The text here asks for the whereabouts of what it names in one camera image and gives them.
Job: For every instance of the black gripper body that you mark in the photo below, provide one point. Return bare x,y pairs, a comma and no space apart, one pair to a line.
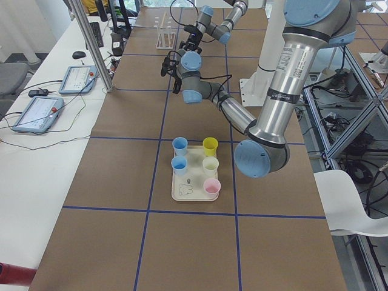
177,81
193,39

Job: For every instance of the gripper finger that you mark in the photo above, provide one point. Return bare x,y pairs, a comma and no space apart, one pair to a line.
177,85

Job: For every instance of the light blue cup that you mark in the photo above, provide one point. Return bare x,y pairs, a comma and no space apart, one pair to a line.
180,146

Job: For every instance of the pink cup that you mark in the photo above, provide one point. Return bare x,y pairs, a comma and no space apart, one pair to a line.
212,186

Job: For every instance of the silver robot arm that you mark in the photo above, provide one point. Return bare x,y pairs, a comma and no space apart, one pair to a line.
218,24
310,26

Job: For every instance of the yellow cup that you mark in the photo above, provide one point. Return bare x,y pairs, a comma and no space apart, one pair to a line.
210,145

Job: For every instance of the cream white cup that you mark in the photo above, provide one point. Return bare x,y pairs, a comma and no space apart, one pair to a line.
210,165

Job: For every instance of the black keyboard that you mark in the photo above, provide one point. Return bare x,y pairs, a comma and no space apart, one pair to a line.
97,33

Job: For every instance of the black computer mouse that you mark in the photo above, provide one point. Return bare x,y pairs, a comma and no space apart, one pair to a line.
78,55

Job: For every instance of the far teach pendant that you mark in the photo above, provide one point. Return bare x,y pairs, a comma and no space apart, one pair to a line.
78,79

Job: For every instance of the teach pendant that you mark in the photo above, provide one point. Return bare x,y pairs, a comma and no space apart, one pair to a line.
40,114
78,79

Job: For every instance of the cream rabbit tray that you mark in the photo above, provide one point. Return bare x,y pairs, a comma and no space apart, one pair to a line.
189,187

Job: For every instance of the near teach pendant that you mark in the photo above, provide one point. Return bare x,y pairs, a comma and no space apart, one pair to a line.
40,114

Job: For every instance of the white chair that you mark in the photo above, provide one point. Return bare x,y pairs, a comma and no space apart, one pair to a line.
343,208

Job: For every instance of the red cylinder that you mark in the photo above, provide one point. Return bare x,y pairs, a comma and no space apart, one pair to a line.
16,275

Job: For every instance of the white wire cup rack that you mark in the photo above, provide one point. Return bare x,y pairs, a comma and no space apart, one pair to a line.
165,35

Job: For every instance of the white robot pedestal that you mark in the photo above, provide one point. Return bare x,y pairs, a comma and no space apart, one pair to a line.
253,90

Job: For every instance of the aluminium frame post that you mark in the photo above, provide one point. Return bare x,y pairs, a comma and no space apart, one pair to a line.
89,38

